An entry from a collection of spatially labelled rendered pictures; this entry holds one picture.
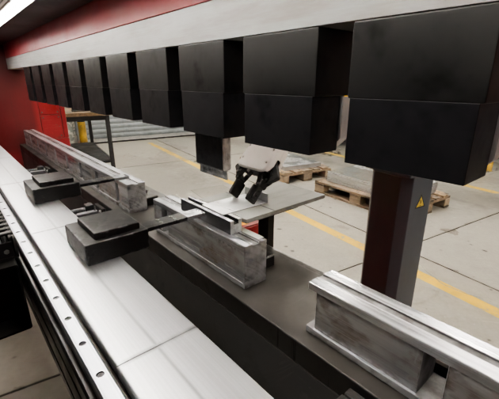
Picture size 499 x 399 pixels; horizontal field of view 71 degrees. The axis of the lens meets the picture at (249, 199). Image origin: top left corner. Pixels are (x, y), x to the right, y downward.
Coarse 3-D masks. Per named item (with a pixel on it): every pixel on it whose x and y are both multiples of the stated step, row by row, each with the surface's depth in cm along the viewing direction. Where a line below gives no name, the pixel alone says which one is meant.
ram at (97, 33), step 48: (96, 0) 95; (144, 0) 75; (192, 0) 63; (240, 0) 54; (288, 0) 47; (336, 0) 42; (384, 0) 37; (432, 0) 34; (480, 0) 31; (48, 48) 140; (96, 48) 102; (144, 48) 80
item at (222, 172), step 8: (200, 136) 75; (208, 136) 73; (200, 144) 76; (208, 144) 74; (216, 144) 71; (224, 144) 70; (200, 152) 77; (208, 152) 74; (216, 152) 72; (224, 152) 71; (200, 160) 77; (208, 160) 75; (216, 160) 73; (224, 160) 71; (200, 168) 80; (208, 168) 77; (216, 168) 73; (224, 168) 72; (216, 176) 75; (224, 176) 73
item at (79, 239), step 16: (80, 224) 64; (96, 224) 62; (112, 224) 62; (128, 224) 62; (144, 224) 70; (160, 224) 70; (80, 240) 59; (96, 240) 59; (112, 240) 60; (128, 240) 62; (144, 240) 64; (80, 256) 61; (96, 256) 58; (112, 256) 60
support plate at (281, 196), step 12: (264, 192) 91; (276, 192) 91; (288, 192) 91; (300, 192) 91; (312, 192) 91; (264, 204) 82; (276, 204) 82; (288, 204) 82; (300, 204) 84; (240, 216) 75; (252, 216) 75; (264, 216) 77
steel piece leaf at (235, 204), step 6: (246, 192) 89; (228, 198) 86; (234, 198) 86; (240, 198) 86; (258, 198) 86; (264, 198) 84; (222, 204) 82; (228, 204) 82; (234, 204) 82; (240, 204) 82; (246, 204) 82; (252, 204) 82; (258, 204) 82; (234, 210) 78; (240, 210) 79
